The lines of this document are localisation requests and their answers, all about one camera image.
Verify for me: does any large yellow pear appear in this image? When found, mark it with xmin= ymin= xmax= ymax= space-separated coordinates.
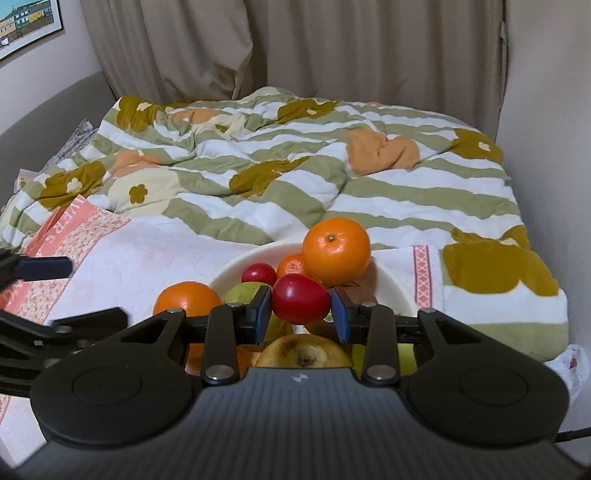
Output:
xmin=254 ymin=335 xmax=354 ymax=369

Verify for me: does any white cloth with pink border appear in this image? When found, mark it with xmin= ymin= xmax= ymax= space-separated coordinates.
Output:
xmin=0 ymin=215 xmax=443 ymax=467

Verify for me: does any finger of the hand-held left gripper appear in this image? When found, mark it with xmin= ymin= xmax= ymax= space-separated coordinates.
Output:
xmin=0 ymin=248 xmax=74 ymax=291
xmin=0 ymin=307 xmax=129 ymax=398

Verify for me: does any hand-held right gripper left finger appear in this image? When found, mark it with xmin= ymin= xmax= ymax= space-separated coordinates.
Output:
xmin=121 ymin=285 xmax=274 ymax=387

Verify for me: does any beige curtain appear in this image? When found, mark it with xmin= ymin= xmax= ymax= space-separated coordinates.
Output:
xmin=80 ymin=0 xmax=509 ymax=139

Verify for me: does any brown kiwi with sticker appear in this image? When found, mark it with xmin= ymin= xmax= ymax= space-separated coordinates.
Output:
xmin=323 ymin=282 xmax=371 ymax=323

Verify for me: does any orange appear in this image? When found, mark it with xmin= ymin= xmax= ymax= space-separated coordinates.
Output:
xmin=153 ymin=281 xmax=225 ymax=376
xmin=302 ymin=217 xmax=372 ymax=287

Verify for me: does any cream bowl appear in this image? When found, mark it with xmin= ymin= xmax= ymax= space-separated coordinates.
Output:
xmin=207 ymin=239 xmax=417 ymax=376

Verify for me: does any oval red cherry tomato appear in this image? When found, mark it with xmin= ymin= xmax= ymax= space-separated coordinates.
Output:
xmin=271 ymin=274 xmax=332 ymax=325

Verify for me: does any floral striped blanket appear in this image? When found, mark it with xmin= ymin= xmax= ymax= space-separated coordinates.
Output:
xmin=0 ymin=85 xmax=570 ymax=364

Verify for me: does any grey patterned cloth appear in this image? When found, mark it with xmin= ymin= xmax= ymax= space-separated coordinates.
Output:
xmin=46 ymin=117 xmax=100 ymax=164

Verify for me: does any grey headboard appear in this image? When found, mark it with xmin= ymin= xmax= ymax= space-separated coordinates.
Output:
xmin=0 ymin=71 xmax=117 ymax=206

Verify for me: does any white plastic bag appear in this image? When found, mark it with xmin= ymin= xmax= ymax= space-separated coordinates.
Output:
xmin=546 ymin=343 xmax=588 ymax=409

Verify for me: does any pink floral towel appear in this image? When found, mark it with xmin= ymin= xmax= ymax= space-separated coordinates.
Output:
xmin=0 ymin=194 xmax=133 ymax=325

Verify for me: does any black cable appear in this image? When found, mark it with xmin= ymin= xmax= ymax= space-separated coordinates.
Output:
xmin=553 ymin=425 xmax=591 ymax=443

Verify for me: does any small mandarin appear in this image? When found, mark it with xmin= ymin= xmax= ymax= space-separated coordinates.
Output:
xmin=276 ymin=253 xmax=309 ymax=281

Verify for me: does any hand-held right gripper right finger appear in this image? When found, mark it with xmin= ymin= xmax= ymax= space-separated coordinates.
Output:
xmin=330 ymin=286 xmax=484 ymax=387

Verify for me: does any wall poster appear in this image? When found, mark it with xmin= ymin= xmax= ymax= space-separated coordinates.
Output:
xmin=0 ymin=0 xmax=64 ymax=62

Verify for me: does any round red cherry tomato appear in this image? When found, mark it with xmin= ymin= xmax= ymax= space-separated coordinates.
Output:
xmin=240 ymin=263 xmax=277 ymax=285

